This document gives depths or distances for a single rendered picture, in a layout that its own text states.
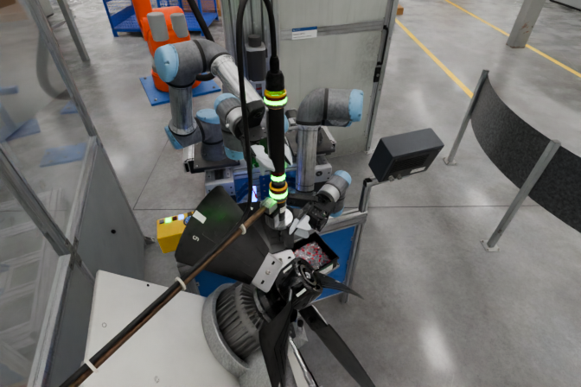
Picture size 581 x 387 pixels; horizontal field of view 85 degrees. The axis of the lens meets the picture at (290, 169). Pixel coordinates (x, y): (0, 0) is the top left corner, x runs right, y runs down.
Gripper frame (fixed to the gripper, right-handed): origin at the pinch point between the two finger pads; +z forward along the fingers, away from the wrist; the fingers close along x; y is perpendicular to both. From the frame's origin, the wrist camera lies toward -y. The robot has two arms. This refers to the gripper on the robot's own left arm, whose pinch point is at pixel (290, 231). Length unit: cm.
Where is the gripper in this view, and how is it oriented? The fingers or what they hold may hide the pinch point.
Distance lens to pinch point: 107.6
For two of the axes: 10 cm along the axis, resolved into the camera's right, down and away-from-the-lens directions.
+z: -5.6, 5.3, -6.3
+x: -0.8, 7.2, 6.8
